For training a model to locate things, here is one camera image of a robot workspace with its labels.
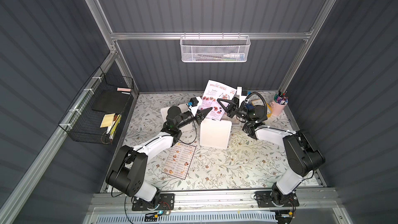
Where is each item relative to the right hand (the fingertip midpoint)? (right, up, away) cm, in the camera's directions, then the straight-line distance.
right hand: (220, 101), depth 72 cm
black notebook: (-56, 0, +7) cm, 56 cm away
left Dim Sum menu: (-22, -33, +15) cm, 43 cm away
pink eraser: (-53, +8, +15) cm, 56 cm away
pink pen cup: (+41, -4, +30) cm, 52 cm away
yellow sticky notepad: (-53, -9, 0) cm, 54 cm away
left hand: (-5, -2, +3) cm, 6 cm away
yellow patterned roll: (-49, -14, -3) cm, 51 cm away
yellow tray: (+34, +1, +40) cm, 52 cm away
